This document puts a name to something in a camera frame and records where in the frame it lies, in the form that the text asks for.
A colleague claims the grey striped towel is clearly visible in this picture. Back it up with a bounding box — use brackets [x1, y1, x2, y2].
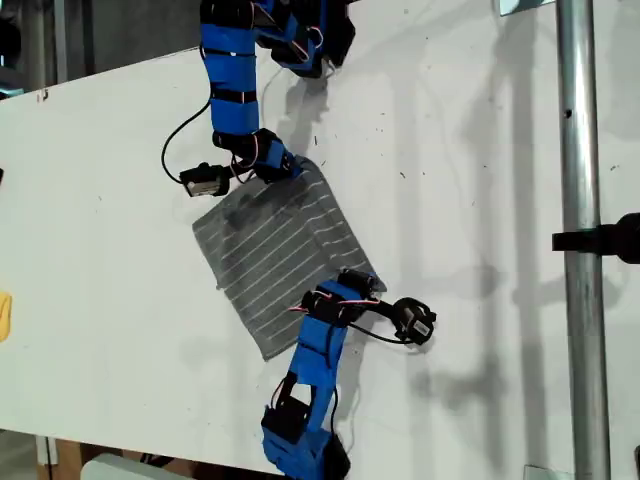
[192, 155, 389, 362]

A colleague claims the grey vertical pole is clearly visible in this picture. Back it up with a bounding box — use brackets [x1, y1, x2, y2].
[52, 0, 70, 85]

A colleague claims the black clamp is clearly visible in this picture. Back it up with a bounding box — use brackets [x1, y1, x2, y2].
[551, 212, 640, 265]

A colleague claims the white box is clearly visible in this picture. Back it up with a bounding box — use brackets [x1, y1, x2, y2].
[79, 452, 174, 480]

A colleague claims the yellow object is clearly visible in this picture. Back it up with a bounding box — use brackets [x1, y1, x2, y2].
[0, 292, 13, 344]

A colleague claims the brown wooden support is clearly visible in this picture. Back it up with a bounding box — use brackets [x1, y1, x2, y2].
[55, 440, 84, 469]

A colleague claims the white table leg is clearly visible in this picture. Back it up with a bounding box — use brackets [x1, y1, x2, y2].
[35, 435, 59, 467]

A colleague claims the black camera cable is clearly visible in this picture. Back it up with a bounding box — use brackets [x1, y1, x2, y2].
[160, 97, 214, 184]
[347, 322, 431, 352]

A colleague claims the steel post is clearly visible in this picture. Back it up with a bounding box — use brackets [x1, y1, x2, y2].
[555, 0, 614, 480]

